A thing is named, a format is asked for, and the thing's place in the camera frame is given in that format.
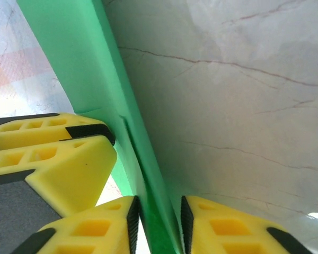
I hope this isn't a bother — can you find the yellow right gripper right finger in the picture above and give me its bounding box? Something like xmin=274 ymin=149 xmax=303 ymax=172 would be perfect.
xmin=180 ymin=195 xmax=315 ymax=254

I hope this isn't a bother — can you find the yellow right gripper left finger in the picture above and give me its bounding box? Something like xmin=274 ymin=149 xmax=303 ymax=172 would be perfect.
xmin=10 ymin=195 xmax=140 ymax=254

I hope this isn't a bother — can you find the green cloth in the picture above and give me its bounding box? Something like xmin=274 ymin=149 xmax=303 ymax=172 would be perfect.
xmin=15 ymin=0 xmax=186 ymax=254

